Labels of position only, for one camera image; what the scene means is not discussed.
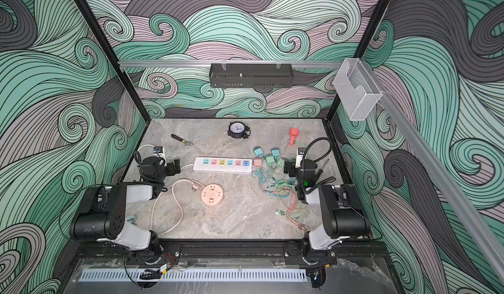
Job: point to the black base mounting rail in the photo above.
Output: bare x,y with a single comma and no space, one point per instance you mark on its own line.
290,252

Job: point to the red plastic clamp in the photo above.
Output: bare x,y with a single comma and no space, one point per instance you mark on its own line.
294,133

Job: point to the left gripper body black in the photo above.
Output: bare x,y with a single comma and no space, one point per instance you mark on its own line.
170,168

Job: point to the aluminium rail back wall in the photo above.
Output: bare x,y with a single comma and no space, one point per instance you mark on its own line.
179,63

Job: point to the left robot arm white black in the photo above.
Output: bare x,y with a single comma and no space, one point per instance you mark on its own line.
101,217

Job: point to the white power strip coloured sockets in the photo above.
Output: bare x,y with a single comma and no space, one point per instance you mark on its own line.
207,164

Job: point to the white slotted cable duct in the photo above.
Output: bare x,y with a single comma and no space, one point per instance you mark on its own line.
198,275

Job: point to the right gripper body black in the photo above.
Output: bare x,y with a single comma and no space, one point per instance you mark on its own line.
292,166

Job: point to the pink charger plug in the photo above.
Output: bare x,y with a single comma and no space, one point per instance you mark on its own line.
257,162

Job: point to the clear plastic wall holder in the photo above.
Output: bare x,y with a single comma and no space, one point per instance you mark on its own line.
357,87

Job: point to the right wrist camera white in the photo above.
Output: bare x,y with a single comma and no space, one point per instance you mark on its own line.
299,157

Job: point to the black pressure gauge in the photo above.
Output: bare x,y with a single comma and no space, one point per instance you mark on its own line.
238,130

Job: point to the black adjustable wrench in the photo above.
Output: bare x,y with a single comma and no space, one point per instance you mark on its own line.
185,142

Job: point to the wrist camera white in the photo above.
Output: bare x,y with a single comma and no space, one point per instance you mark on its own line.
158,151
299,157

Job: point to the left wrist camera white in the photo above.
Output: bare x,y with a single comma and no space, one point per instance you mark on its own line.
158,151

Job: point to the pink round socket with cable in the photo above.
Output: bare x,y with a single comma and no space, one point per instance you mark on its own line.
212,195

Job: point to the aluminium rail right wall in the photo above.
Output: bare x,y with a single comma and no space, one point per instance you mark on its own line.
401,106

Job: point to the black perforated metal tray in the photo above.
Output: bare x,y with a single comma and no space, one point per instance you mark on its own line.
261,77

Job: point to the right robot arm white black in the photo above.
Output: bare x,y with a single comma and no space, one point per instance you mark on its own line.
341,221

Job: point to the aluminium rail wall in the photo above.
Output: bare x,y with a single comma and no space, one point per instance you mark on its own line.
401,106
179,63

